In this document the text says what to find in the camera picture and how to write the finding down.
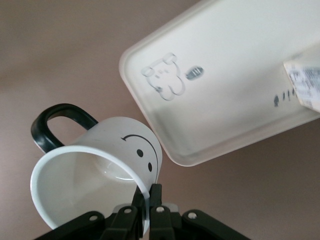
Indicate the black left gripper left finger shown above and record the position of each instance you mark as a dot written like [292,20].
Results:
[127,222]

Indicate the blue white milk carton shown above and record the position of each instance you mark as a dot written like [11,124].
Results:
[305,80]

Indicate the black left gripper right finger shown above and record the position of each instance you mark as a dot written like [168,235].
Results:
[160,220]

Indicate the cream rabbit print tray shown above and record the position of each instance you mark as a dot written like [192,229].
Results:
[225,62]

